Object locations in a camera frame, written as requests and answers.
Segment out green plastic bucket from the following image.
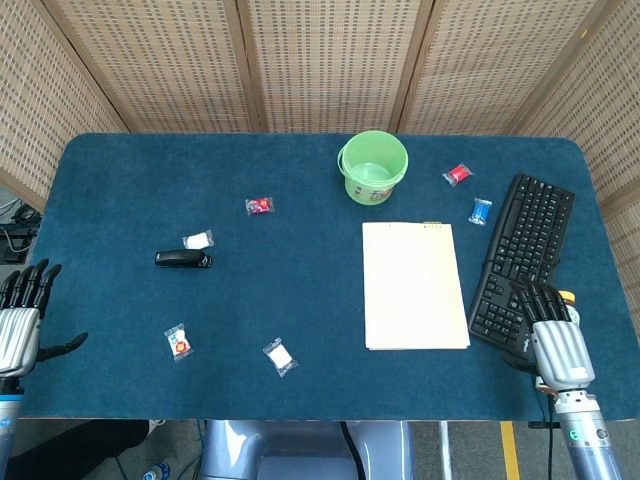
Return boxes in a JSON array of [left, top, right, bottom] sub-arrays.
[[336, 130, 410, 206]]

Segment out woven wicker folding screen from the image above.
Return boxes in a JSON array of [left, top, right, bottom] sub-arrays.
[[0, 0, 640, 311]]

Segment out blue candy packet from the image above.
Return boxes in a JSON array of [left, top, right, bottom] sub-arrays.
[[467, 197, 494, 227]]

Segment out black stapler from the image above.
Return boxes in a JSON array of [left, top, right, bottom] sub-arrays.
[[153, 249, 213, 270]]

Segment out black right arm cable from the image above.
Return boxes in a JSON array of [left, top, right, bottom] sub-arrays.
[[535, 384, 559, 480]]

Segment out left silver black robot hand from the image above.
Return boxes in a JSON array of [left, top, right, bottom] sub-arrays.
[[0, 258, 89, 379]]

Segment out black torso cable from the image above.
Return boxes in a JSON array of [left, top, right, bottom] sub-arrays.
[[341, 422, 365, 480]]

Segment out cream paper folder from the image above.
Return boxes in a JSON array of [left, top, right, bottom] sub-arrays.
[[361, 221, 472, 352]]

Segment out lion print snack packet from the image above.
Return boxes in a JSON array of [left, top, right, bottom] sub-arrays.
[[163, 323, 195, 360]]

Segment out blue felt table cover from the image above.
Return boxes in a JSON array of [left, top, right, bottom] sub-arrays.
[[0, 132, 640, 422]]

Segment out white drink pouch yellow cap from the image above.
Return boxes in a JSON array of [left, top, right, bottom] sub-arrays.
[[557, 290, 582, 325]]

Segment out small white candy packet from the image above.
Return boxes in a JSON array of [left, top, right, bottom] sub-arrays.
[[181, 229, 215, 252]]

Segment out white table leg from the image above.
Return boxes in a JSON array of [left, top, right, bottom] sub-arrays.
[[438, 421, 454, 480]]

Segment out red pink candy packet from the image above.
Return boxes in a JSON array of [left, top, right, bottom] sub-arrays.
[[244, 196, 277, 218]]

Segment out tangled background floor cables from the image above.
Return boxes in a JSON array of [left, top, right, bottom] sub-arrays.
[[0, 197, 42, 265]]

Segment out large white candy packet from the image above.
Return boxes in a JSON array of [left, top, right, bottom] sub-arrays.
[[262, 337, 300, 379]]

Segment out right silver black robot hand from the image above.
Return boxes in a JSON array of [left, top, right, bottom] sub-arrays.
[[501, 276, 597, 391]]

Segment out grey-blue robot torso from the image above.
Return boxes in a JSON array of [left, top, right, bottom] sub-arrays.
[[199, 419, 416, 480]]

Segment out black computer keyboard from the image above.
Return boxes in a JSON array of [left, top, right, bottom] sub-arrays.
[[467, 172, 576, 361]]

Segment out black fabric object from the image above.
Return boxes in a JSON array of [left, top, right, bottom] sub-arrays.
[[7, 419, 151, 480]]

